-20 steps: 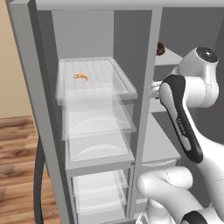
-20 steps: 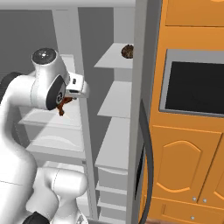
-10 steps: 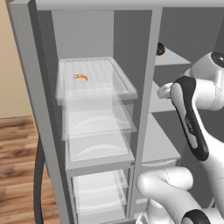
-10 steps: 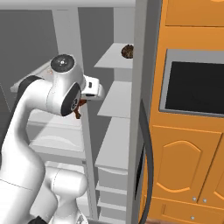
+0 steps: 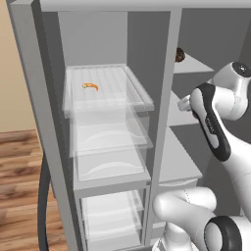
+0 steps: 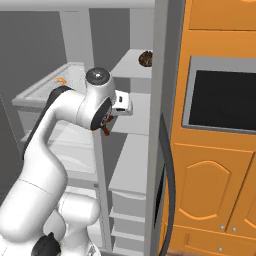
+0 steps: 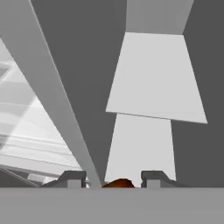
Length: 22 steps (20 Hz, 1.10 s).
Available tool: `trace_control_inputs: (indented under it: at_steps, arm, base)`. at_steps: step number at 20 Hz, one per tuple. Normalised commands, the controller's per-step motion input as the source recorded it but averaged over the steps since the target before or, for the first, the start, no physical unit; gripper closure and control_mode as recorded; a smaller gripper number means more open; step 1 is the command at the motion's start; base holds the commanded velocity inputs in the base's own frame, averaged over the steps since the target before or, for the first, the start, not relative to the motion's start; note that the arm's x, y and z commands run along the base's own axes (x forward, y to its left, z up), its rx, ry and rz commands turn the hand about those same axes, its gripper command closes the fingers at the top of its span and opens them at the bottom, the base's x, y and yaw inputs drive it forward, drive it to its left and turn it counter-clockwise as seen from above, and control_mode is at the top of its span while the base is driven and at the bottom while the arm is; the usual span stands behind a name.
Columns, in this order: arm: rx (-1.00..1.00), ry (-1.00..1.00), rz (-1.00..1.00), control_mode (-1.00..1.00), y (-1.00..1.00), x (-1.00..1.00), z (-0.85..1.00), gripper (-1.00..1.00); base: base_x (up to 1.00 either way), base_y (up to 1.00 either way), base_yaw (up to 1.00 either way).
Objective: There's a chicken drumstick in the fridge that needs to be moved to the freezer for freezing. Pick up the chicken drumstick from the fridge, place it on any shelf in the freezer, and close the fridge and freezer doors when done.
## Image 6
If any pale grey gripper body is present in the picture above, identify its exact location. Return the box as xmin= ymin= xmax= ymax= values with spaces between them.
xmin=112 ymin=101 xmax=134 ymax=117

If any grey fridge shelf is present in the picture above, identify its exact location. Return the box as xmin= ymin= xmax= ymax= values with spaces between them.
xmin=107 ymin=133 xmax=150 ymax=202
xmin=108 ymin=91 xmax=153 ymax=137
xmin=109 ymin=48 xmax=154 ymax=80

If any brown chicken drumstick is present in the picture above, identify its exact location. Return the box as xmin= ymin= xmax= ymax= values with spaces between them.
xmin=137 ymin=49 xmax=154 ymax=69

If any grey fridge door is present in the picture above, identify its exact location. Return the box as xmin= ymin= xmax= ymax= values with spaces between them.
xmin=143 ymin=0 xmax=187 ymax=256

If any grey fridge freezer cabinet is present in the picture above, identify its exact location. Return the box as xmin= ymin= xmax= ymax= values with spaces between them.
xmin=0 ymin=0 xmax=158 ymax=256

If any grey fridge drawer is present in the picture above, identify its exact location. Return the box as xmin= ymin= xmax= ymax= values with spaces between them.
xmin=109 ymin=189 xmax=148 ymax=256

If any red orange food item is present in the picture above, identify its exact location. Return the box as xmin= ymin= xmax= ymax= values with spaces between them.
xmin=100 ymin=115 xmax=114 ymax=137

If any grey oven with black window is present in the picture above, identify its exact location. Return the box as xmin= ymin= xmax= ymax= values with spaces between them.
xmin=181 ymin=55 xmax=256 ymax=136

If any orange arched cabinet door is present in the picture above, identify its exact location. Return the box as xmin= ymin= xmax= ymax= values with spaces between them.
xmin=225 ymin=153 xmax=256 ymax=240
xmin=165 ymin=142 xmax=255 ymax=233

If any orange tall cabinet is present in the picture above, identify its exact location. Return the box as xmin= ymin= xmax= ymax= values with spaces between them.
xmin=159 ymin=0 xmax=256 ymax=256

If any orange flat cabinet door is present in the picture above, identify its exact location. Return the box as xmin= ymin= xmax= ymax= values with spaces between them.
xmin=188 ymin=0 xmax=256 ymax=32

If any orange drawer front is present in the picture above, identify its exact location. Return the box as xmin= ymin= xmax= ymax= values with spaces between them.
xmin=161 ymin=223 xmax=256 ymax=256

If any black curved door handle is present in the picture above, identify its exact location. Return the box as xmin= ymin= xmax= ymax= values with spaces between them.
xmin=153 ymin=112 xmax=177 ymax=256

